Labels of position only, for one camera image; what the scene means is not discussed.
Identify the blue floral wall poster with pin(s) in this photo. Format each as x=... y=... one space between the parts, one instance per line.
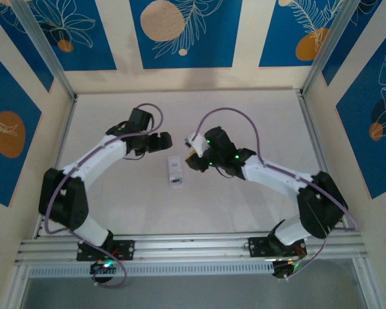
x=0 y=180
x=22 y=54
x=357 y=48
x=357 y=145
x=212 y=48
x=83 y=54
x=276 y=32

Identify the aluminium table side rail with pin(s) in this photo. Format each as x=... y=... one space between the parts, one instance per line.
x=58 y=157
x=309 y=119

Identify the wide aluminium base rail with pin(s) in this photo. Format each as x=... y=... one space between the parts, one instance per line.
x=186 y=248

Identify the black controller board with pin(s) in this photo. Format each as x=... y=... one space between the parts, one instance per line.
x=281 y=270
x=99 y=267

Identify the aluminium frame post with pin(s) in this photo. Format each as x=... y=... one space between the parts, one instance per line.
x=368 y=289
x=16 y=296
x=329 y=45
x=46 y=48

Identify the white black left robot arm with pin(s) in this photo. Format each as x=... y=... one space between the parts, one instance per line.
x=93 y=161

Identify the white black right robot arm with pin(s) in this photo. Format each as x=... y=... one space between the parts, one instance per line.
x=270 y=174

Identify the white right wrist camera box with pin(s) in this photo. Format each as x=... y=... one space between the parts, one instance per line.
x=197 y=143

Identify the white remote control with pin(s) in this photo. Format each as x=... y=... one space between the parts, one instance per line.
x=173 y=167

